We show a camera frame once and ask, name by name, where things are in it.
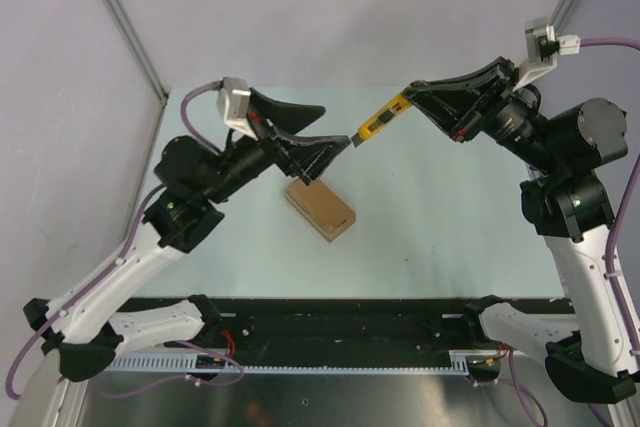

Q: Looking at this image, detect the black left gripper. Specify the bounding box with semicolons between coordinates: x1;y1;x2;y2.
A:
203;88;351;205

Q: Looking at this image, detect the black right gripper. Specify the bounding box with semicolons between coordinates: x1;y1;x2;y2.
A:
404;56;564;175

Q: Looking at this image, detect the brown cardboard express box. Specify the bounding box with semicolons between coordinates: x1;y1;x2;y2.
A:
284;179;356;243

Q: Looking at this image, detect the yellow utility knife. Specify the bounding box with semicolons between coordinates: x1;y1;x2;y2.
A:
351;93;412;148

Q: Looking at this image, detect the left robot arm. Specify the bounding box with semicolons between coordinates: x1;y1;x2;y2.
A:
24;78;350;382

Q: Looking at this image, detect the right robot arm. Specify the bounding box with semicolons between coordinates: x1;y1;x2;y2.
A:
403;58;639;404

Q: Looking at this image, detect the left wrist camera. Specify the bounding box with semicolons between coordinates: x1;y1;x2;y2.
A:
216;77;257;140

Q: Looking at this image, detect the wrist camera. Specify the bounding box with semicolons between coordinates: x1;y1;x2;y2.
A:
216;77;257;140
514;17;581;91

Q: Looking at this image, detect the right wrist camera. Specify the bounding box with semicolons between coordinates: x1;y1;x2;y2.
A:
514;17;581;91

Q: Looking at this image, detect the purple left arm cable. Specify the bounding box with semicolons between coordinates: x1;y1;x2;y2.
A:
4;80;246;401

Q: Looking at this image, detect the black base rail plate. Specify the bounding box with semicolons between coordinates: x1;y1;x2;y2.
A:
119;296;581;367

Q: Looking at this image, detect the left aluminium frame post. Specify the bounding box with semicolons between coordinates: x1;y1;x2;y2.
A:
101;0;168;105

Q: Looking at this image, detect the grey slotted cable duct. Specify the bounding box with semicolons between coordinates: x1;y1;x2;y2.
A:
104;350;474;377

